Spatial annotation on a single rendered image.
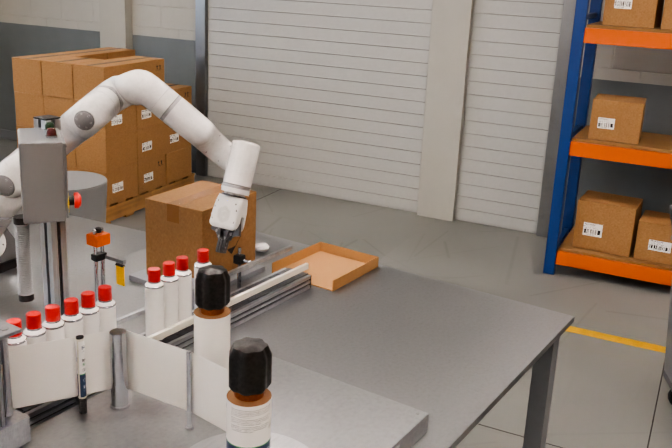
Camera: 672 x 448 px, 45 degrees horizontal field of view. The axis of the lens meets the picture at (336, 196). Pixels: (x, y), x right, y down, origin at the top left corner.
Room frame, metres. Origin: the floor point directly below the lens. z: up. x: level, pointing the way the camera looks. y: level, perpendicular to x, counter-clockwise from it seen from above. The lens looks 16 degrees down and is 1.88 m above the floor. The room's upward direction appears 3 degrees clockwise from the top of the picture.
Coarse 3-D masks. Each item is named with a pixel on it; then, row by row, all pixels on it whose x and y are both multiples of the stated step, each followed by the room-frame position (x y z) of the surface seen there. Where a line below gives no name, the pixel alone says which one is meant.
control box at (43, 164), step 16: (32, 128) 1.90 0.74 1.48; (32, 144) 1.75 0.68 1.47; (48, 144) 1.76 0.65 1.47; (64, 144) 1.78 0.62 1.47; (32, 160) 1.75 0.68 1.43; (48, 160) 1.76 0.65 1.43; (64, 160) 1.78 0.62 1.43; (32, 176) 1.75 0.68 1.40; (48, 176) 1.76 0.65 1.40; (64, 176) 1.78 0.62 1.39; (32, 192) 1.75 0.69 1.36; (48, 192) 1.76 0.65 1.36; (64, 192) 1.77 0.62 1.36; (32, 208) 1.74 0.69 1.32; (48, 208) 1.76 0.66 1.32; (64, 208) 1.77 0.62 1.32
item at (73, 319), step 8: (64, 304) 1.77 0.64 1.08; (72, 304) 1.77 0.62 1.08; (64, 312) 1.78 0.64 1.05; (72, 312) 1.77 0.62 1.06; (64, 320) 1.76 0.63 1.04; (72, 320) 1.76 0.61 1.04; (80, 320) 1.78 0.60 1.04; (72, 328) 1.76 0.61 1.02; (80, 328) 1.77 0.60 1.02; (72, 336) 1.76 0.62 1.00
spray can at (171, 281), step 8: (168, 264) 2.05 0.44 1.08; (168, 272) 2.04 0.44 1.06; (168, 280) 2.04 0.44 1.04; (176, 280) 2.05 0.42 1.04; (168, 288) 2.03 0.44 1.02; (176, 288) 2.05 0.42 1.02; (168, 296) 2.03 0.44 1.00; (176, 296) 2.05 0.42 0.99; (168, 304) 2.03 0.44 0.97; (176, 304) 2.05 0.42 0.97; (168, 312) 2.03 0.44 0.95; (176, 312) 2.05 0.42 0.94; (168, 320) 2.03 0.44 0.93; (176, 320) 2.05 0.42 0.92
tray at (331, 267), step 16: (288, 256) 2.74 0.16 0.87; (304, 256) 2.82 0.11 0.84; (320, 256) 2.85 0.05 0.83; (336, 256) 2.85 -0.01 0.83; (352, 256) 2.83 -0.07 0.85; (368, 256) 2.79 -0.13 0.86; (272, 272) 2.66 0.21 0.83; (320, 272) 2.68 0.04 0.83; (336, 272) 2.69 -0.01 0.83; (352, 272) 2.62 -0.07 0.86; (336, 288) 2.54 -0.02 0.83
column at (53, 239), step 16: (48, 224) 1.90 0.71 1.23; (64, 224) 1.92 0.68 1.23; (48, 240) 1.90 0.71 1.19; (64, 240) 1.92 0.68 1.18; (48, 256) 1.90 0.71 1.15; (64, 256) 1.92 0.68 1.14; (48, 272) 1.91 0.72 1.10; (64, 272) 1.92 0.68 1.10; (48, 288) 1.91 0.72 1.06; (64, 288) 1.92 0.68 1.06
